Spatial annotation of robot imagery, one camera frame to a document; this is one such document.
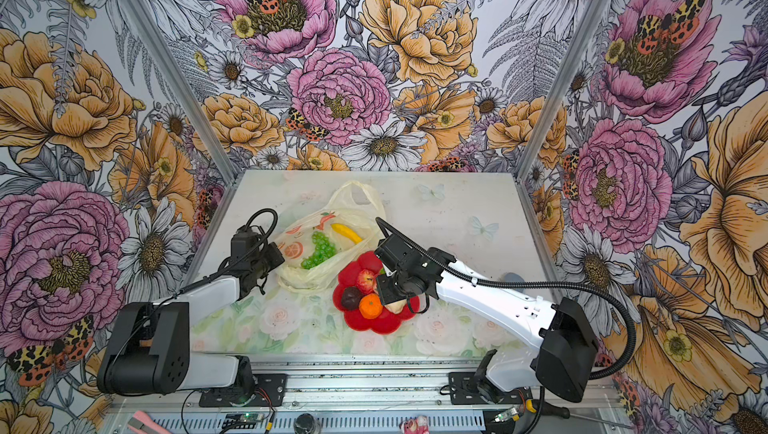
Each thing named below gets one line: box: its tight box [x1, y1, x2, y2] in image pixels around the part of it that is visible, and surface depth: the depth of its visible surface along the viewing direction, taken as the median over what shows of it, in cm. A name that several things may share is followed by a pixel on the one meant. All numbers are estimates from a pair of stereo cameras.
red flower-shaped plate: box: [332, 251, 420, 335], surface depth 86 cm
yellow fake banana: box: [330, 223, 363, 244], surface depth 104 cm
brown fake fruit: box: [342, 286, 363, 311], surface depth 86 cm
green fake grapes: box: [301, 231, 337, 270], surface depth 98 cm
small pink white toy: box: [401, 415, 430, 434], surface depth 69 cm
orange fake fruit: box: [359, 293, 383, 320], surface depth 86 cm
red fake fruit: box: [356, 269, 378, 295], surface depth 89 cm
